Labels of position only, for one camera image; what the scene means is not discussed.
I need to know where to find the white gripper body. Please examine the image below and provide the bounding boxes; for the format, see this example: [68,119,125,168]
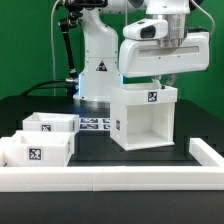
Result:
[119,32,209,78]

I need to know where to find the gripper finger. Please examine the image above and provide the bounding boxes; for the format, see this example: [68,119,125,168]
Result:
[166,74,177,86]
[152,76,162,88]

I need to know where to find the white drawer housing box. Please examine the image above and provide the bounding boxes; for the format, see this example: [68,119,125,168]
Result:
[110,83,177,151]

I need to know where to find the white drawer tray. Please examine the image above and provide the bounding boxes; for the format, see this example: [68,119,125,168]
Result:
[0,131,75,167]
[22,112,79,133]

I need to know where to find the white front drawer tray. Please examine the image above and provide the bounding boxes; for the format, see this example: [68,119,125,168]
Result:
[0,131,75,167]

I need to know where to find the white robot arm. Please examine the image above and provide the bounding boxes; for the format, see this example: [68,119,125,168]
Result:
[74,0,210,104]

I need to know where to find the marker tag sheet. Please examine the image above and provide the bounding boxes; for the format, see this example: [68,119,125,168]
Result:
[79,118,110,131]

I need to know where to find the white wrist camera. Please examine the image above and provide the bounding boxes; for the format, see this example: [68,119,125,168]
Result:
[123,19,168,40]

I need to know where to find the black cables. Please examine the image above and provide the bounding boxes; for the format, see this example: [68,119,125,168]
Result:
[20,79,80,98]

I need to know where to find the grey thin cable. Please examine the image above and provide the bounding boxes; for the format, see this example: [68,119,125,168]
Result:
[50,0,64,97]

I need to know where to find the white fence frame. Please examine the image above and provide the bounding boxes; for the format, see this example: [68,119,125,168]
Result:
[0,137,224,192]

